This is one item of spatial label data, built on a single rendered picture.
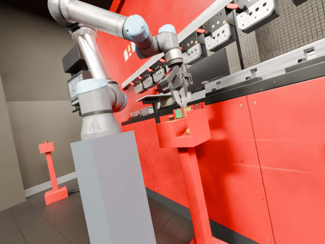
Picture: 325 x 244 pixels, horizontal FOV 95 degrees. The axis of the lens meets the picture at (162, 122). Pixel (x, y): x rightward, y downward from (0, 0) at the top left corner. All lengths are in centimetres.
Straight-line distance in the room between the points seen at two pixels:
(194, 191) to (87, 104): 59
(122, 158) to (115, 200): 14
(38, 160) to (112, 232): 298
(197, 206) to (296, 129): 52
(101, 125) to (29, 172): 297
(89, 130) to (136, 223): 38
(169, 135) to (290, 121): 48
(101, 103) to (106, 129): 10
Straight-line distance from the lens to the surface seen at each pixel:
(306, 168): 78
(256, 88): 77
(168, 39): 72
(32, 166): 349
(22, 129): 349
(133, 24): 62
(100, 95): 61
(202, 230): 88
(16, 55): 386
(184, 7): 127
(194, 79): 180
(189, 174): 75
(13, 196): 328
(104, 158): 55
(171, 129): 67
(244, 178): 90
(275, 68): 88
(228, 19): 104
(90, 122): 60
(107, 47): 229
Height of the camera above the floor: 79
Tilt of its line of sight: level
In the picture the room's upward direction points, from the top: 11 degrees counter-clockwise
